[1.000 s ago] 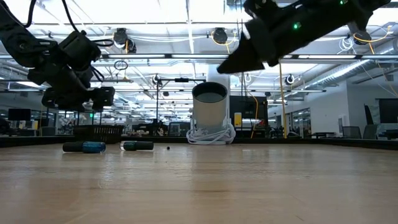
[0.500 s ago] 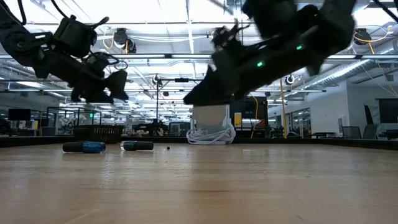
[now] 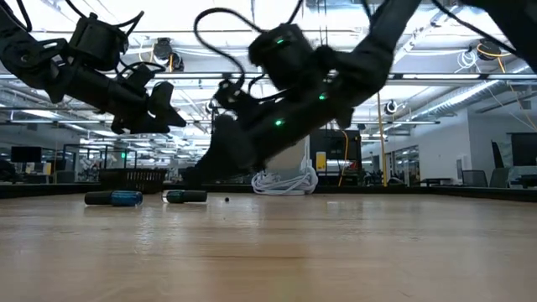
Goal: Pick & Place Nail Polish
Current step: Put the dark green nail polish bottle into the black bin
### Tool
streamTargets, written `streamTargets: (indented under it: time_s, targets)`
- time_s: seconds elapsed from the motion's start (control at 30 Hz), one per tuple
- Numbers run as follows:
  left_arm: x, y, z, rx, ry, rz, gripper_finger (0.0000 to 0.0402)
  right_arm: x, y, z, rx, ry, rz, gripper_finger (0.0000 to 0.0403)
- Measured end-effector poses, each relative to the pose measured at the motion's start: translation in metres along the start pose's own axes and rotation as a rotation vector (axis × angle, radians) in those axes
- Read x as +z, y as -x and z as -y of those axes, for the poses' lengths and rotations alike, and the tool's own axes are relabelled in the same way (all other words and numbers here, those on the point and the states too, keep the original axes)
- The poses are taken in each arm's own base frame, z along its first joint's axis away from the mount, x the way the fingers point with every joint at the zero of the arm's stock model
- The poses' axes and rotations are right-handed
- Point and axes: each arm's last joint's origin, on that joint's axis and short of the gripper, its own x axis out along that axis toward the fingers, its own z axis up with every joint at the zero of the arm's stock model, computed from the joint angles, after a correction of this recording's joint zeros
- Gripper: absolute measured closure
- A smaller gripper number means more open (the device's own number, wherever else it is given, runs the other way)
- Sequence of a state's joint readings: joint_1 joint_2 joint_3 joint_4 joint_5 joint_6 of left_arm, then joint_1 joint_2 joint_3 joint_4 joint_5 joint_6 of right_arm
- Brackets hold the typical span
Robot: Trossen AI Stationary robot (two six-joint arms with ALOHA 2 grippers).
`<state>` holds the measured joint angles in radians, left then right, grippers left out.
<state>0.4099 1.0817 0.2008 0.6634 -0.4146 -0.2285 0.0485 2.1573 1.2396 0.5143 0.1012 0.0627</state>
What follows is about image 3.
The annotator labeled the small dark monitor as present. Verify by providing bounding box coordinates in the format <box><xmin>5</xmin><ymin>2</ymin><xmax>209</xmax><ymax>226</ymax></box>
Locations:
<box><xmin>10</xmin><ymin>146</ymin><xmax>43</xmax><ymax>164</ymax></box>

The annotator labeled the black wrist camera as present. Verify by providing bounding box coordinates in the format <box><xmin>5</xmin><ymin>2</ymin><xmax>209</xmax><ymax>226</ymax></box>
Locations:
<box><xmin>119</xmin><ymin>61</ymin><xmax>155</xmax><ymax>91</ymax></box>
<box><xmin>214</xmin><ymin>78</ymin><xmax>249</xmax><ymax>111</ymax></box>

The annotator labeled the teal blue nail polish bottle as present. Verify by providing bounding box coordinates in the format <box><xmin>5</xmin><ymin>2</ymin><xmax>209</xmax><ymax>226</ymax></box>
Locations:
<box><xmin>84</xmin><ymin>190</ymin><xmax>144</xmax><ymax>207</ymax></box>

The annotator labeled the yellow hanging cord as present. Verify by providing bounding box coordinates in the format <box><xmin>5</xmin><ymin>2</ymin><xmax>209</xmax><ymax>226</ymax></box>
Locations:
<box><xmin>376</xmin><ymin>91</ymin><xmax>388</xmax><ymax>188</ymax></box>

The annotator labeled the grey mesh chair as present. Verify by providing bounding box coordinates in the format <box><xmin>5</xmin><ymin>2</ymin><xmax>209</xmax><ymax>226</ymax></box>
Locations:
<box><xmin>488</xmin><ymin>167</ymin><xmax>511</xmax><ymax>189</ymax></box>
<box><xmin>461</xmin><ymin>169</ymin><xmax>488</xmax><ymax>188</ymax></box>

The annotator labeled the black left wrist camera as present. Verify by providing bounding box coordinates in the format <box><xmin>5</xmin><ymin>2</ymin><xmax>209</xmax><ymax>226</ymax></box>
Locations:
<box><xmin>119</xmin><ymin>61</ymin><xmax>155</xmax><ymax>91</ymax></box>

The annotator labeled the dark green nail polish bottle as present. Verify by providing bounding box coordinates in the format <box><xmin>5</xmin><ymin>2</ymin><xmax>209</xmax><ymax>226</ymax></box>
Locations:
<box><xmin>161</xmin><ymin>189</ymin><xmax>209</xmax><ymax>205</ymax></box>

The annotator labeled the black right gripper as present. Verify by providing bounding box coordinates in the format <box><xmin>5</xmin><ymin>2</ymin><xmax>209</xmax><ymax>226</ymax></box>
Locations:
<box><xmin>183</xmin><ymin>83</ymin><xmax>353</xmax><ymax>189</ymax></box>

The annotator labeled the large dark monitor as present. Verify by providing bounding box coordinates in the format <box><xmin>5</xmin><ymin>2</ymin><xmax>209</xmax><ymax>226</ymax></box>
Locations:
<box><xmin>509</xmin><ymin>133</ymin><xmax>537</xmax><ymax>167</ymax></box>

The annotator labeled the black plastic basket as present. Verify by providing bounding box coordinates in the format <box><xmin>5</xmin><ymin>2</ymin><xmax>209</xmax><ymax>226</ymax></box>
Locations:
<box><xmin>98</xmin><ymin>168</ymin><xmax>168</xmax><ymax>195</ymax></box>

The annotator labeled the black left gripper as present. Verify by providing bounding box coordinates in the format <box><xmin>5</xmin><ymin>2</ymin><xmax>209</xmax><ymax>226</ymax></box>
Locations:
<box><xmin>52</xmin><ymin>62</ymin><xmax>188</xmax><ymax>135</ymax></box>

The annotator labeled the black cabinet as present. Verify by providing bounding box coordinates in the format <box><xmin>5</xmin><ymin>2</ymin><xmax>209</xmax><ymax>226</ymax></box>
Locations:
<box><xmin>310</xmin><ymin>128</ymin><xmax>362</xmax><ymax>186</ymax></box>

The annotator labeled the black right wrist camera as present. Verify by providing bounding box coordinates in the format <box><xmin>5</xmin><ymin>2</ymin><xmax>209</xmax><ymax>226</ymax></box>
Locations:
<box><xmin>214</xmin><ymin>78</ymin><xmax>249</xmax><ymax>111</ymax></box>

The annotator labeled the black aluminium table frame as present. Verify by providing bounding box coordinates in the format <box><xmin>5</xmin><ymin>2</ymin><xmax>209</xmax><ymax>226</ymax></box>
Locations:
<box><xmin>0</xmin><ymin>180</ymin><xmax>537</xmax><ymax>203</ymax></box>

